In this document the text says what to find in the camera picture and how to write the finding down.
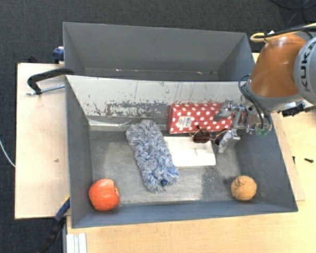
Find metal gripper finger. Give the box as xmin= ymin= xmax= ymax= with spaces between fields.
xmin=217 ymin=130 xmax=241 ymax=154
xmin=213 ymin=98 xmax=239 ymax=122

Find brown sunglasses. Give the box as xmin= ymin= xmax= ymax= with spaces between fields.
xmin=190 ymin=127 xmax=229 ymax=145

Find red white-dotted box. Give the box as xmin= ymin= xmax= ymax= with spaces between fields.
xmin=166 ymin=103 xmax=234 ymax=135

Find white flat block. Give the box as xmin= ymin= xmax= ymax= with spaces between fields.
xmin=164 ymin=135 xmax=217 ymax=168

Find tan ball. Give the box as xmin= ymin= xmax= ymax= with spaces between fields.
xmin=230 ymin=175 xmax=258 ymax=202

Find blue and white fluffy cloth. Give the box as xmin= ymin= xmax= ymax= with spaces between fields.
xmin=125 ymin=119 xmax=181 ymax=194

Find grey metal bin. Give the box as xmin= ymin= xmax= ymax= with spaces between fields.
xmin=62 ymin=22 xmax=299 ymax=229

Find orange fruit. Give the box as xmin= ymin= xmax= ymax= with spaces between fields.
xmin=88 ymin=178 xmax=121 ymax=212

